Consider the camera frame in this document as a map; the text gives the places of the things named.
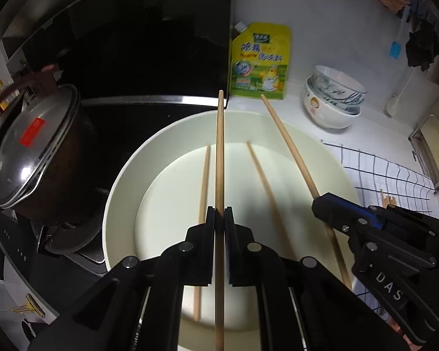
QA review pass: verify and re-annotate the black checked white cloth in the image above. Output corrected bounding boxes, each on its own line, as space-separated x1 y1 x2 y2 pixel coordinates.
322 140 439 322

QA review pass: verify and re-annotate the black hanging cloth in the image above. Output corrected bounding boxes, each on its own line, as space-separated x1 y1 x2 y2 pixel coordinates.
405 25 438 71

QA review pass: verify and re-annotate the black range hood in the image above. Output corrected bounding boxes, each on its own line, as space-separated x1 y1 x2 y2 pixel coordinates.
0 0 235 108

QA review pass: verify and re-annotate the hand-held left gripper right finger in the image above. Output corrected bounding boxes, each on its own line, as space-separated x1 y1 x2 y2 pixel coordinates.
224 207 421 351

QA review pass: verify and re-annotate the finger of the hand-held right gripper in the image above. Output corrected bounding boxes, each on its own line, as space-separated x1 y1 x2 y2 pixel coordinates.
347 201 388 229
312 192 357 233

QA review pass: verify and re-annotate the yellow seasoning pouch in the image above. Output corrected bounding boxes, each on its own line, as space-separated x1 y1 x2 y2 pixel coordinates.
229 22 292 100

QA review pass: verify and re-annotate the round white tray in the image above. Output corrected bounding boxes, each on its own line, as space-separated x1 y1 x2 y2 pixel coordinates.
103 111 357 351

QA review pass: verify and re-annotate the steel rack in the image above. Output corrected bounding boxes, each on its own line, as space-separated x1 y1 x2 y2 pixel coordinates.
409 114 439 192

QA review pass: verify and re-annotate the dark brown pot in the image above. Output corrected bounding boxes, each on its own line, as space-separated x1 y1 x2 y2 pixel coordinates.
0 97 110 227

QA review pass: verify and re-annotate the white long-handled brush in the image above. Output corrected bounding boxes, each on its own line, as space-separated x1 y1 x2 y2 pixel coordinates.
384 68 418 118

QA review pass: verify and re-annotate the black appliance front panel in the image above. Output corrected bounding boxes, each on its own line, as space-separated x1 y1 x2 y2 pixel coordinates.
0 208 59 322

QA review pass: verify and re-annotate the white bowl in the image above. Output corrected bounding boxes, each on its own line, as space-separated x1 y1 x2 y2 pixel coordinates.
303 80 361 129

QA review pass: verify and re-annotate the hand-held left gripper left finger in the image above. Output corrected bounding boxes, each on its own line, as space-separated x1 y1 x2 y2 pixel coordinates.
27 207 217 351

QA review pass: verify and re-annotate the steel and glass pot lid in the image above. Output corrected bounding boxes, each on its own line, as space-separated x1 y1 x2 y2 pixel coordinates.
0 64 82 209

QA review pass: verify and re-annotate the blue hanging tool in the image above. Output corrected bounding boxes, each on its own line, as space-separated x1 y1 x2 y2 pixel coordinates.
390 18 410 60

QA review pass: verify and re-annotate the blue patterned bowl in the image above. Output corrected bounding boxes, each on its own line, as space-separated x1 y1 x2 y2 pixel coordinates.
312 65 367 108
306 75 363 116

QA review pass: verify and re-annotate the black gas stove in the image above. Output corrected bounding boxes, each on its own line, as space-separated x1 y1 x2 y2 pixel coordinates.
0 97 227 278

